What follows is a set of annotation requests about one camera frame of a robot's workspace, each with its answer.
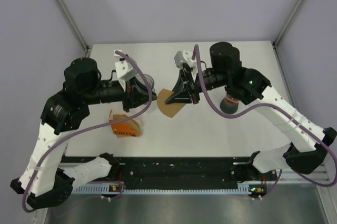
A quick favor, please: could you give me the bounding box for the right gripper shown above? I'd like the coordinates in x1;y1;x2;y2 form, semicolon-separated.
165;69;229;105

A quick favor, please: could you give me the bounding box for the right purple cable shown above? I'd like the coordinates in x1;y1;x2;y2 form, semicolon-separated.
192;44;337;201

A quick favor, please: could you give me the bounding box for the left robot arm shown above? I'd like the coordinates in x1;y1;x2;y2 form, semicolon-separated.
10;58;156;213

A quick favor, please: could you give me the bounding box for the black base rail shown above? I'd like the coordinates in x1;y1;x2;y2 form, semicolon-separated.
60;156;277;189

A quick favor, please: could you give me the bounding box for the orange coffee filter box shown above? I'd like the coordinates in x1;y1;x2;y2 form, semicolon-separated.
108;109;143;138

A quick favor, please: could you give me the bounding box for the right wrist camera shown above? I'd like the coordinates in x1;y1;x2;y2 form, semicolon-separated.
174;50;197;80

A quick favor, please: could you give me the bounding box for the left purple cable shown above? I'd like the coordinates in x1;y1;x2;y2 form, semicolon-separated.
22;50;154;213

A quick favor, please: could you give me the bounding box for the grey plastic dripper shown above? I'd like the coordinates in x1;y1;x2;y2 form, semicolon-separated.
138;74;155;91

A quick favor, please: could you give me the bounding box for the grey slotted cable duct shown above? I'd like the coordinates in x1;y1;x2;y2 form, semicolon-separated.
72;184;114;195

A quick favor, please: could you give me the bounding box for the purple cable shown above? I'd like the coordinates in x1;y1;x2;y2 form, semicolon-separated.
22;50;154;213
192;44;337;201

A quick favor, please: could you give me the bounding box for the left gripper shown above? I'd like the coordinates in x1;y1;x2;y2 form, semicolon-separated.
82;76;157;112

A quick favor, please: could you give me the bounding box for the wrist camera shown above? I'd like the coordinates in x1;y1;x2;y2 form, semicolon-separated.
174;50;197;80
114;50;137;91

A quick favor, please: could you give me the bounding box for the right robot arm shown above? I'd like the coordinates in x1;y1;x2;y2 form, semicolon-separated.
164;42;336;180

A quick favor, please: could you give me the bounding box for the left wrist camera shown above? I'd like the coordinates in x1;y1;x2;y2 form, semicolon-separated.
114;50;137;91

